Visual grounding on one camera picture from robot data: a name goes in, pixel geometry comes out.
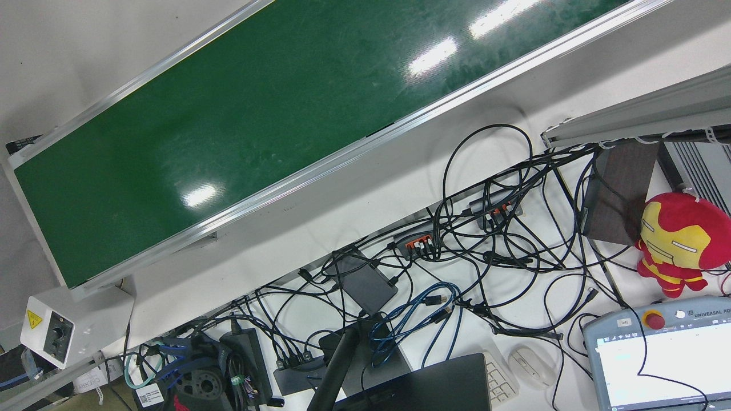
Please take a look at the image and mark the usb hub orange ports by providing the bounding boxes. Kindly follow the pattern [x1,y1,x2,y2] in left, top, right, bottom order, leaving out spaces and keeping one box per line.
[468,194,524,231]
[393,223,444,259]

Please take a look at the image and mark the black rectangular box device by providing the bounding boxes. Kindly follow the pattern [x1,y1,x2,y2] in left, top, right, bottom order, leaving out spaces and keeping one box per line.
[323,248,399,316]

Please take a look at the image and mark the black monitor stand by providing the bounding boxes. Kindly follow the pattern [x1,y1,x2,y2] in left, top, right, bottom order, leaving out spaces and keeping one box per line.
[307,314,413,411]

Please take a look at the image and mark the green conveyor belt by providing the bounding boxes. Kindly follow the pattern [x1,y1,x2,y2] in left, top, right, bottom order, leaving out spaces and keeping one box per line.
[3,0,676,299]

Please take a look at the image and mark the black usb hub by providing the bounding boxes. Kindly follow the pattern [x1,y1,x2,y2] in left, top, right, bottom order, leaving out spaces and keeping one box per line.
[273,356,327,395]

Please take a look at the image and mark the black laptop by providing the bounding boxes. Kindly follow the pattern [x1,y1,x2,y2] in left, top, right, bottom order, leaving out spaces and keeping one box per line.
[334,353,493,411]

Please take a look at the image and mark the black power brick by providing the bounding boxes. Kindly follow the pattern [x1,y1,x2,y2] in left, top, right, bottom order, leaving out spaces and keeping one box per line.
[220,329,274,401]

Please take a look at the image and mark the white keyboard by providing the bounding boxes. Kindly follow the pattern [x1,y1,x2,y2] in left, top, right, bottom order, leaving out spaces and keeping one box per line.
[483,350,521,408]

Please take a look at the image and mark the white computer mouse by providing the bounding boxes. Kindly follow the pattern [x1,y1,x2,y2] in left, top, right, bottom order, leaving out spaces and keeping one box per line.
[508,345,556,390]

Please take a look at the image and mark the black round device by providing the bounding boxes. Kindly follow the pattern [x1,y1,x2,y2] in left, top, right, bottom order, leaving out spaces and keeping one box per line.
[174,368,227,411]

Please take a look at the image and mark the dark brown box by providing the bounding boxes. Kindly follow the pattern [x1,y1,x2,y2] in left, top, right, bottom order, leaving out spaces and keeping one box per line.
[582,140,661,247]

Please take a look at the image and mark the white qr label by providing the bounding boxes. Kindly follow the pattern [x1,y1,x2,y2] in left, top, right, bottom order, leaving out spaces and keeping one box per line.
[134,383,167,408]

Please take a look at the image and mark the aluminium profile bar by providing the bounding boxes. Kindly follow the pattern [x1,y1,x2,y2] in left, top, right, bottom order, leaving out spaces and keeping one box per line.
[541,65,731,150]

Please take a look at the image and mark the white conveyor control box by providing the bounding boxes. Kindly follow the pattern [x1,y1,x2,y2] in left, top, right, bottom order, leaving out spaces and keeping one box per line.
[20,285,135,369]

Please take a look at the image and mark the red yellow plush toy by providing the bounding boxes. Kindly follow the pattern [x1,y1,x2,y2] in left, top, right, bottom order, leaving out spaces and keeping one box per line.
[635,192,731,299]

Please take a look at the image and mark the grey teach pendant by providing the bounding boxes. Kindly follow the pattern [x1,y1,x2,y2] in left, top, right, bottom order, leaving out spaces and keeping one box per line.
[583,295,731,411]

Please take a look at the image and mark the grey ribbed metal case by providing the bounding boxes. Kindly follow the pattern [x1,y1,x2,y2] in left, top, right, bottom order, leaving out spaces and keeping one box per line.
[657,140,731,215]

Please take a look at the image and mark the black looped cable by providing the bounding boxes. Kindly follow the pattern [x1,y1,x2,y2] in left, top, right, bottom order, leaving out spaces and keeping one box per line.
[442,124,535,230]

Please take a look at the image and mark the blue coiled cable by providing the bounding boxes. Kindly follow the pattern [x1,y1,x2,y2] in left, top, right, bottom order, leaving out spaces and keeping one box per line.
[368,281,464,369]

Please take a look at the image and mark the teal cable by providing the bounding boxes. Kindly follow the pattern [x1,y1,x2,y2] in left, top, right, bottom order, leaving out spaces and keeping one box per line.
[124,350,172,390]

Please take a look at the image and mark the black teach pendant cable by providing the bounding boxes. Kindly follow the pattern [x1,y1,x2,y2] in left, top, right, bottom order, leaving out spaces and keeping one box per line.
[627,273,710,411]

